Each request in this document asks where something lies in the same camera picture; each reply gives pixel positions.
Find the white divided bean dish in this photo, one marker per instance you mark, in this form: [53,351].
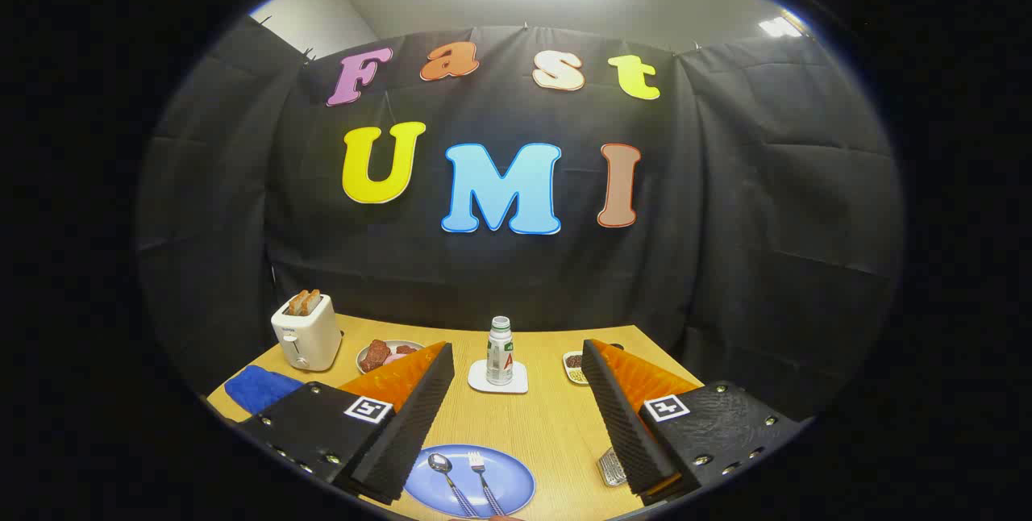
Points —
[574,374]

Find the white drink bottle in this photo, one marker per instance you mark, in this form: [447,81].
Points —
[500,356]

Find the ceiling light panel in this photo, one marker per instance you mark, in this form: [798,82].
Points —
[778,27]

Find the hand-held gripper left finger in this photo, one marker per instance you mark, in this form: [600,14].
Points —
[411,432]

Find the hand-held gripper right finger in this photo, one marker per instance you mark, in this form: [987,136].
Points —
[621,424]

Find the beige food plate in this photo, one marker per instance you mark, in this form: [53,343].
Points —
[367,372]

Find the brown toast slice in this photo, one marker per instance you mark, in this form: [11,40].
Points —
[312,300]
[295,302]

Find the large brown meat piece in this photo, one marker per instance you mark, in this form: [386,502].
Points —
[375,356]

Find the blue round plate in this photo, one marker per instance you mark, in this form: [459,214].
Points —
[508,489]

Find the white toaster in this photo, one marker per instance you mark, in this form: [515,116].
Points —
[310,335]

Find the white square coaster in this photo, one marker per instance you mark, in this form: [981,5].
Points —
[520,384]

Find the pink ham slice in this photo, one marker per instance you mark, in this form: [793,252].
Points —
[396,359]

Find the blue folded cloth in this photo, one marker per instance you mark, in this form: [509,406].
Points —
[262,388]

